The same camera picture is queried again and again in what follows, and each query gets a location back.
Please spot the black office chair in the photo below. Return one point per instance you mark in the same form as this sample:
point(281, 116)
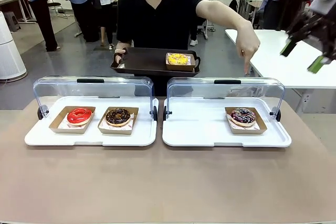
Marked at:
point(56, 5)

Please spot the person's right hand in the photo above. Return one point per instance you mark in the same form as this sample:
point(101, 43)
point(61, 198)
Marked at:
point(118, 55)

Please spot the black backpack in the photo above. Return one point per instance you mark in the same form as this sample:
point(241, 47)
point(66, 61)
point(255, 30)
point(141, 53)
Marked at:
point(233, 5)

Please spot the person's left hand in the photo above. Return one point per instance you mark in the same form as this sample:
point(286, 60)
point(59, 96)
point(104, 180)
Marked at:
point(248, 43)

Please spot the chocolate sprinkled donut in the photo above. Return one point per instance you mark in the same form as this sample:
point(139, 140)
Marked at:
point(113, 119)

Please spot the yellow sprinkled donut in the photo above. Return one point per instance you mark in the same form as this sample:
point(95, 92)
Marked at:
point(173, 60)

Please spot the white display tray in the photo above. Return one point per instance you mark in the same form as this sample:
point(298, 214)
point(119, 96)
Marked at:
point(92, 138)
point(204, 129)

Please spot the white cylindrical air purifier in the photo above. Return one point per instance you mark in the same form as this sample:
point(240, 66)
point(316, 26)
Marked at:
point(10, 56)

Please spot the red donut in box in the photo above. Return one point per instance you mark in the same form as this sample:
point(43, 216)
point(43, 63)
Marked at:
point(56, 127)

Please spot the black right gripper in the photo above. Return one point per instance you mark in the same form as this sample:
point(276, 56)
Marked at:
point(315, 28)

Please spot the chocolate donut in box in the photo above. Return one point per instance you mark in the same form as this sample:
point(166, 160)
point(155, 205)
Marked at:
point(103, 129)

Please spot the dark brown serving tray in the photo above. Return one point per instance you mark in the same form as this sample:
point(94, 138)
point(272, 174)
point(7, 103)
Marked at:
point(144, 62)

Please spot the red glazed donut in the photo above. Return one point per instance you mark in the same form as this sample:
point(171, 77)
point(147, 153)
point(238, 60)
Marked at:
point(74, 120)

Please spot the bystander long dark coat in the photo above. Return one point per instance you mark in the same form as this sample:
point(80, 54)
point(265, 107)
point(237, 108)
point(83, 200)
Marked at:
point(273, 6)

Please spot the white printed paper liner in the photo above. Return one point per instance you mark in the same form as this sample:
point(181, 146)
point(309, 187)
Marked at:
point(63, 126)
point(256, 127)
point(115, 128)

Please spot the purple glazed striped donut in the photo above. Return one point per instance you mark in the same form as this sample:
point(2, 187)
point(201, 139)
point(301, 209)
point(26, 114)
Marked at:
point(237, 117)

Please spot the grey plastic stool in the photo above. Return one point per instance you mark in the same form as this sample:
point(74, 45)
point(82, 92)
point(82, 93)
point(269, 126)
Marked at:
point(11, 20)

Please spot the person's left forearm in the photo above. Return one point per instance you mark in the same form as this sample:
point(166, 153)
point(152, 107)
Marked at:
point(223, 11)

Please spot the person's right forearm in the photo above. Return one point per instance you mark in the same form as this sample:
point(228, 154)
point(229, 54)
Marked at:
point(124, 45)

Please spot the large white table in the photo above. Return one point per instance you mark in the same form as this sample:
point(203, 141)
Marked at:
point(283, 74)

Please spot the background robot workbench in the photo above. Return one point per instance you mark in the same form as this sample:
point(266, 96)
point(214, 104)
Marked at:
point(252, 5)

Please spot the bystander red blue jacket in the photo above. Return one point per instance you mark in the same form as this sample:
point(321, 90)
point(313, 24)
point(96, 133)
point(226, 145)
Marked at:
point(44, 19)

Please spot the person torso black shirt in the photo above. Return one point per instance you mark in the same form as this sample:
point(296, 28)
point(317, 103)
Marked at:
point(157, 24)

